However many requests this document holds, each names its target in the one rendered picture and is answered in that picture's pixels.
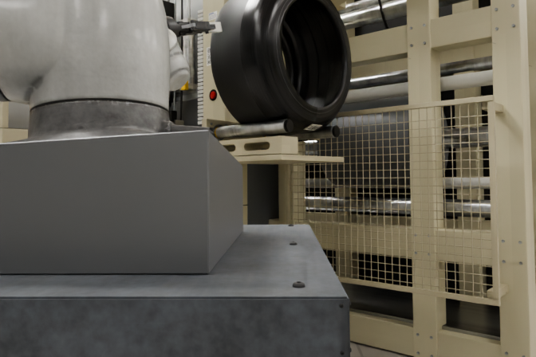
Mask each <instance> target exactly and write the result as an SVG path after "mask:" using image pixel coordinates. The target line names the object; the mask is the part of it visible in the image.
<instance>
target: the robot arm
mask: <svg viewBox="0 0 536 357"><path fill-rule="evenodd" d="M202 32H203V33H205V34H208V33H220V32H222V26H221V22H199V21H193V20H191V21H189V22H176V21H175V19H174V18H172V17H169V16H166V13H165V9H164V4H163V1H162V0H0V102H8V101H13V102H17V103H21V104H28V105H29V106H30V120H29V128H28V138H27V139H21V140H16V141H11V142H7V143H15V142H28V141H40V140H52V139H76V138H89V137H101V136H114V135H138V134H151V133H163V132H175V131H199V130H208V131H209V132H210V133H211V134H212V135H213V136H214V137H215V133H214V132H213V130H214V128H212V127H196V126H185V125H175V124H174V123H172V122H171V121H170V118H169V92H170V91H176V90H178V89H180V88H182V87H183V86H184V85H185V84H186V83H187V81H188V78H189V75H190V69H189V65H188V63H187V60H186V58H185V57H184V56H183V52H182V50H181V48H180V47H179V43H178V41H177V37H182V36H187V35H196V34H197V33H202Z"/></svg>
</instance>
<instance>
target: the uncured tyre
mask: <svg viewBox="0 0 536 357"><path fill-rule="evenodd" d="M215 22H221V26H222V32H220V33H211V47H210V54H211V71H212V75H213V78H214V81H215V85H216V88H217V90H218V92H219V95H220V97H221V99H222V101H223V103H224V104H225V106H226V107H227V109H228V111H229V112H230V114H231V115H232V116H233V117H234V118H235V119H236V120H237V121H238V122H239V123H240V124H250V123H257V122H265V121H272V120H286V119H290V120H292V122H293V124H294V129H293V130H292V132H287V133H278V134H269V135H268V136H276V135H294V134H304V133H310V132H314V131H309V130H304V129H305V128H307V127H308V126H309V125H311V124H317V125H322V126H321V127H319V128H318V129H316V130H315V131H317V130H319V129H321V128H323V127H325V126H327V125H328V124H329V123H331V122H332V121H333V119H334V118H335V117H336V115H337V113H338V112H339V111H340V109H341V107H342V105H343V103H344V102H345V99H346V97H347V94H348V91H349V86H350V81H351V72H352V61H351V52H350V46H349V39H348V35H347V33H346V29H345V26H344V23H343V21H342V19H341V16H340V14H339V13H338V11H337V8H336V7H335V5H334V4H333V3H332V2H331V0H228V1H227V2H226V3H225V5H224V6H223V7H222V9H221V10H220V11H219V14H218V16H217V18H216V19H215ZM282 52H283V54H284V58H285V63H286V66H285V63H284V60H283V55H282Z"/></svg>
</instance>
